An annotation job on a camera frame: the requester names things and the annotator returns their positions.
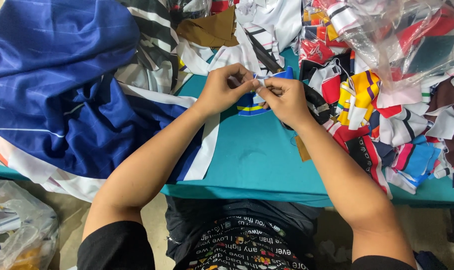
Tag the crumpled plastic bag of scraps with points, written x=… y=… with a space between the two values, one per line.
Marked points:
x=20 y=228

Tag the teal table cover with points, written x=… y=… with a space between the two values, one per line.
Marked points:
x=257 y=157

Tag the white striped fabric pile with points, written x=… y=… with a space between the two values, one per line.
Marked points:
x=268 y=22

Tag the clear plastic bag of fabric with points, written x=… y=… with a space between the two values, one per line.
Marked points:
x=406 y=33

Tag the small white fabric label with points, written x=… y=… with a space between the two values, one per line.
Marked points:
x=261 y=77

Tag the person's left hand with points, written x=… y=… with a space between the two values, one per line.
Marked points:
x=219 y=92

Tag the small brown fabric scrap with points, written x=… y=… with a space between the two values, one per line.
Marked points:
x=302 y=149

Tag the heap of colourful fabric pieces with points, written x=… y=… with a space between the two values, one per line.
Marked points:
x=384 y=123

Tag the person's black printed shirt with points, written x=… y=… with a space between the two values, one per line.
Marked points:
x=245 y=247

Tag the white fabric scraps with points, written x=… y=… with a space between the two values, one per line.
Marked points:
x=333 y=250

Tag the large black tailor scissors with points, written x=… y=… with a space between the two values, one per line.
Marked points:
x=265 y=57

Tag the brown fabric piece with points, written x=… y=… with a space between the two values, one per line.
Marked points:
x=212 y=30

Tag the person's right hand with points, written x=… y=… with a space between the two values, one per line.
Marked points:
x=290 y=103

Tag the black white striped fabric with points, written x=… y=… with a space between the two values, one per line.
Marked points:
x=153 y=45

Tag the blue collar piece yellow stripe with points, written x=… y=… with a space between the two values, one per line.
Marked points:
x=249 y=108

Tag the large blue white fabric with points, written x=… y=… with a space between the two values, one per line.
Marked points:
x=62 y=86

